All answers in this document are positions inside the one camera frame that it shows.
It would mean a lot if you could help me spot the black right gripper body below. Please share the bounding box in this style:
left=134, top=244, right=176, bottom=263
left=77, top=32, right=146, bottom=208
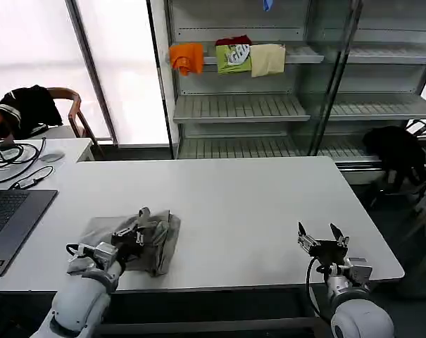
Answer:
left=308, top=239, right=349, bottom=265

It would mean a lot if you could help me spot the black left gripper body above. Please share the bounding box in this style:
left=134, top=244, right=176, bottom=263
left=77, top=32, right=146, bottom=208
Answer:
left=111, top=225, right=144, bottom=261

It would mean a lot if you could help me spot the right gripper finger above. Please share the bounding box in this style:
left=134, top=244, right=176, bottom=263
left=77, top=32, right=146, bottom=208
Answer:
left=329, top=222, right=351, bottom=248
left=296, top=221, right=318, bottom=254

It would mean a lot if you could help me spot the grey printed T-shirt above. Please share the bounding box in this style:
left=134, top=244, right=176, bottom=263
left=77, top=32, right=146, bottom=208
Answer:
left=67, top=209, right=182, bottom=277

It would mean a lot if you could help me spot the grey computer mouse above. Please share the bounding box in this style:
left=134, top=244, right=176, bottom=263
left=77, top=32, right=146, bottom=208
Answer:
left=39, top=151, right=66, bottom=163

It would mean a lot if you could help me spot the dark grey laptop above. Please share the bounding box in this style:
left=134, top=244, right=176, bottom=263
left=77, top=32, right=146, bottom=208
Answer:
left=0, top=184, right=59, bottom=278

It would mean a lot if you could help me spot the brown wooden chair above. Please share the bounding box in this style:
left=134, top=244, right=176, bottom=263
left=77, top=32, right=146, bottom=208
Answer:
left=0, top=87, right=100, bottom=149

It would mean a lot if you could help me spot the grey metal shelf rack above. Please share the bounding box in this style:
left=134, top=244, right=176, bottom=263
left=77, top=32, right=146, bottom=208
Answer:
left=145, top=0, right=426, bottom=174

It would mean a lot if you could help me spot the black jacket with white trim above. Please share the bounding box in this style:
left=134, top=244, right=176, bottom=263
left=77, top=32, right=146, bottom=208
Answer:
left=0, top=84, right=64, bottom=140

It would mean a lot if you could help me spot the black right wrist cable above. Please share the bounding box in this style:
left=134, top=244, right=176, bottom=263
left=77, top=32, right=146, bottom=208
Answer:
left=305, top=256, right=332, bottom=322

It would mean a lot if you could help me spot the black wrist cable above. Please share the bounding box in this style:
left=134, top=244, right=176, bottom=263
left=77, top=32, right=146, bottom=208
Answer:
left=305, top=256, right=332, bottom=322
left=65, top=243, right=87, bottom=262

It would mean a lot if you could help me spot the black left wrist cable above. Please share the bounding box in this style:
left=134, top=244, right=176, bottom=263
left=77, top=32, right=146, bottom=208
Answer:
left=65, top=243, right=87, bottom=262

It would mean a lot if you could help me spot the grey adapter with cable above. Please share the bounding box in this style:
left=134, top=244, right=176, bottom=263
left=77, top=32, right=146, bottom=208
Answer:
left=9, top=165, right=55, bottom=192

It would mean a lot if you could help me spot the coiled black cable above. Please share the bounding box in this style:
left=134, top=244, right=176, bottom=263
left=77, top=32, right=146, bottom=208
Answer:
left=0, top=137, right=47, bottom=184

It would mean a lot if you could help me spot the dark window frame post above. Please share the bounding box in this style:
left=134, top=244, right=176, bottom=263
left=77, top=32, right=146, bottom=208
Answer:
left=64, top=0, right=119, bottom=147

